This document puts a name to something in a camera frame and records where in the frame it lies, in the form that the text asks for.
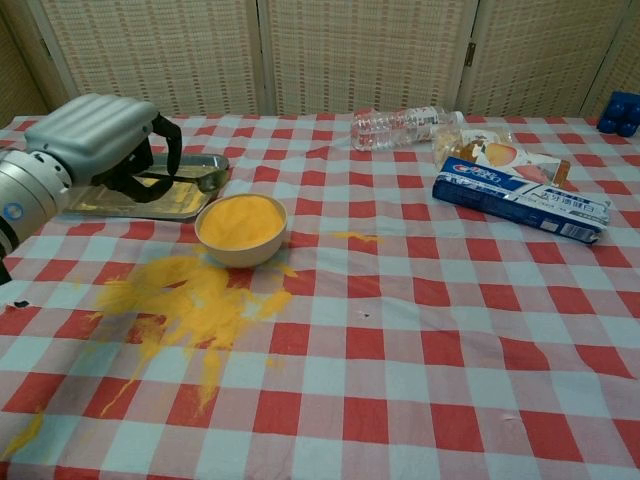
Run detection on blue toothpaste box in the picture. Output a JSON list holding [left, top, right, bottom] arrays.
[[432, 156, 612, 246]]

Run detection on blue plastic toy block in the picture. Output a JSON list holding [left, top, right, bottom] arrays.
[[597, 90, 640, 138]]

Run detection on woven folding screen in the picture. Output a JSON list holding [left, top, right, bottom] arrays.
[[0, 0, 640, 119]]

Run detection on small yellow powder patch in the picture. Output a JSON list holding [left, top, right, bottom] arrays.
[[0, 407, 45, 459], [331, 230, 384, 247]]

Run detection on off-white bowl of yellow powder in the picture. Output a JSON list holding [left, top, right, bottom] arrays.
[[194, 193, 289, 269]]

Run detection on stainless steel tray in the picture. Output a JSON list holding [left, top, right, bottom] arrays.
[[62, 153, 231, 223]]

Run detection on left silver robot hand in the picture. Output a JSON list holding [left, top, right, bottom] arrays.
[[23, 93, 184, 204]]

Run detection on clear plastic water bottle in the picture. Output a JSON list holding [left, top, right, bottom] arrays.
[[349, 105, 465, 153]]

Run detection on black spoon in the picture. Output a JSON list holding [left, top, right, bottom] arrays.
[[132, 168, 229, 195]]

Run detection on clear snack packet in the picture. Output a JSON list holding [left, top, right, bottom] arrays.
[[432, 125, 573, 188]]

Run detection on spilled yellow powder pile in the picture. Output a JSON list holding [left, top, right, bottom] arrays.
[[79, 244, 301, 419]]

